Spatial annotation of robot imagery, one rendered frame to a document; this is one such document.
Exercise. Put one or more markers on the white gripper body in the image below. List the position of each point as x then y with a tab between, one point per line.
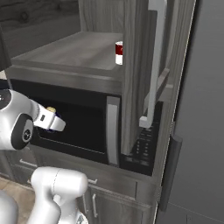
57	123

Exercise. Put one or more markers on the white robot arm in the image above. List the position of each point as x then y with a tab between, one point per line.
17	116

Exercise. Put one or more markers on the grey wood open cabinet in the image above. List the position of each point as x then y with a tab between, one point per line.
75	55

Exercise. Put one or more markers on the grey wood cabinet door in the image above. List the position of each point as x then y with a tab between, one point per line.
122	210
135	73

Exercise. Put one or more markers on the grey wood lower cabinet door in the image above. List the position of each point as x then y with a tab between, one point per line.
122	210

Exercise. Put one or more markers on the blue can with beige lid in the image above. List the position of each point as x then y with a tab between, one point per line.
51	109

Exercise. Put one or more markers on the black microwave oven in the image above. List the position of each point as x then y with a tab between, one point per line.
84	128

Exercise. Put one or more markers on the grey wood drawer front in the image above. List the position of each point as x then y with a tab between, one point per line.
116	180

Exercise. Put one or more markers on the red and white can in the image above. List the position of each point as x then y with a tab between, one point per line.
119	52

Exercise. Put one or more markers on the dark grey fridge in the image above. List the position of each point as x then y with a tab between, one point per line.
201	116

